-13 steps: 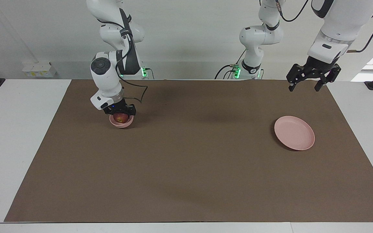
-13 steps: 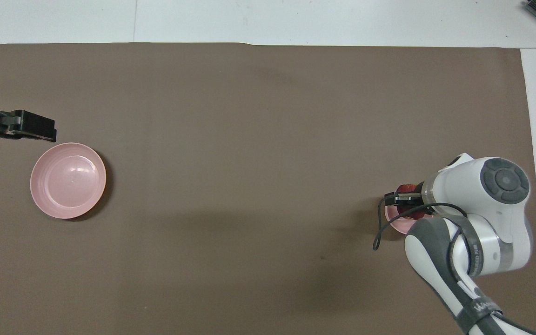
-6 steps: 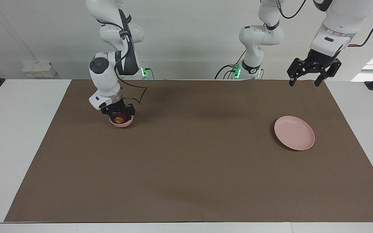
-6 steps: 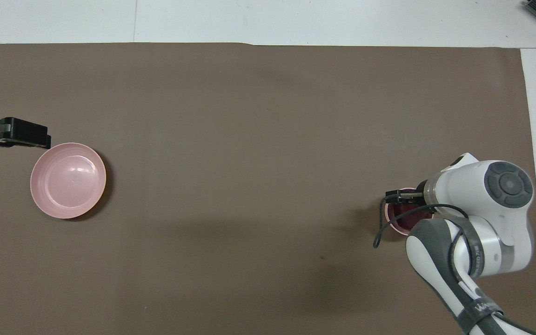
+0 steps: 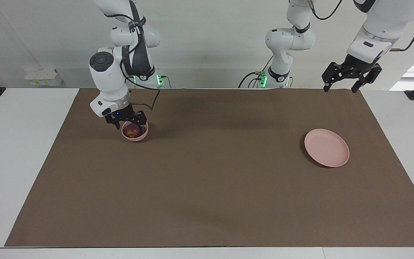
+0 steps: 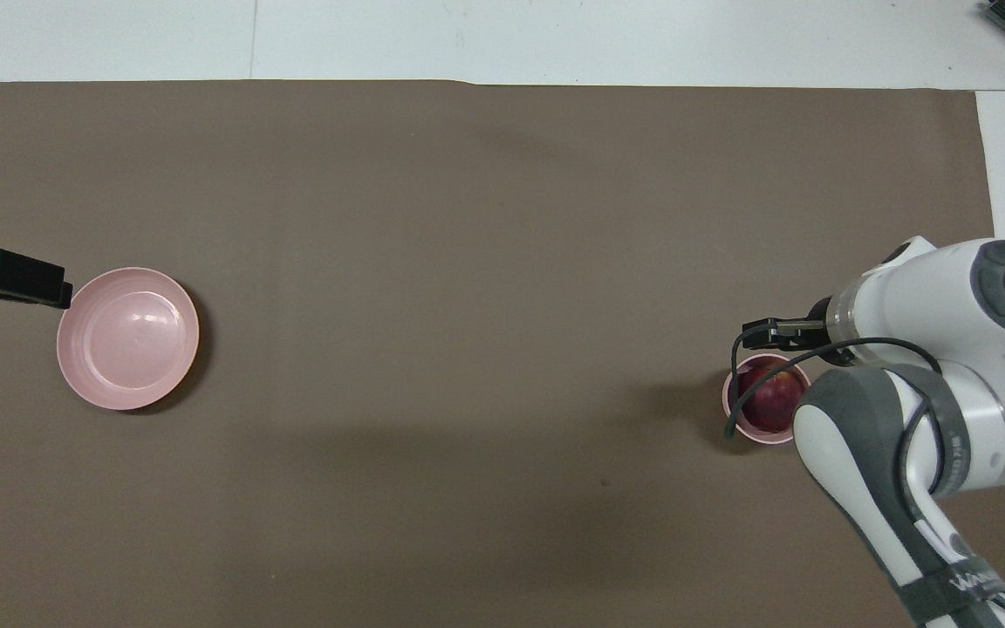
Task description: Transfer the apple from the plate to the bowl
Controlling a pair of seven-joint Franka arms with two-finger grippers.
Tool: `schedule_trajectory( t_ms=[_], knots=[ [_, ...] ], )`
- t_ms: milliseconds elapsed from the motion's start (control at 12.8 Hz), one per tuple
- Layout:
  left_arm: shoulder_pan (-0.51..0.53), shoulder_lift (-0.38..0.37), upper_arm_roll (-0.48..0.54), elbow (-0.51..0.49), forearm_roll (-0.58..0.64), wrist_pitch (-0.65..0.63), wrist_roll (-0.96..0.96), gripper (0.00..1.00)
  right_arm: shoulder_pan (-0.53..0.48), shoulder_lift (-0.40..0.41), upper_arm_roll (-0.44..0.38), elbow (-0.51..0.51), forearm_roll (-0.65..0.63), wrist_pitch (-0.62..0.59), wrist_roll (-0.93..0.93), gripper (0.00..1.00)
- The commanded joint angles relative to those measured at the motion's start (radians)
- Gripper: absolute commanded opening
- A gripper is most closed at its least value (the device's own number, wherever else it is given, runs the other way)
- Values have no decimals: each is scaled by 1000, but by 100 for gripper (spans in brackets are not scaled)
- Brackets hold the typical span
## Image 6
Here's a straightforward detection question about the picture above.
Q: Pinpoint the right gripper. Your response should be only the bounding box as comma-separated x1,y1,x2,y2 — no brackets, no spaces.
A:
782,296,837,352

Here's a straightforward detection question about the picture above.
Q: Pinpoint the red apple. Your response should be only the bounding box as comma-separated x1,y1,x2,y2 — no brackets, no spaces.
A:
736,365,803,434

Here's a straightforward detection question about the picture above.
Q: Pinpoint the small pink bowl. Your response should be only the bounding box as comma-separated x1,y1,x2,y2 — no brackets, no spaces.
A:
722,353,813,446

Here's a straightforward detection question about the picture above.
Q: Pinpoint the black cable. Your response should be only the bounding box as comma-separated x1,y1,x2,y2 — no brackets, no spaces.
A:
727,319,947,500

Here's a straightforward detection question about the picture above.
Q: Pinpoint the large pink bowl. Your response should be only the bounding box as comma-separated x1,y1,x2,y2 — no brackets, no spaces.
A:
57,267,201,412

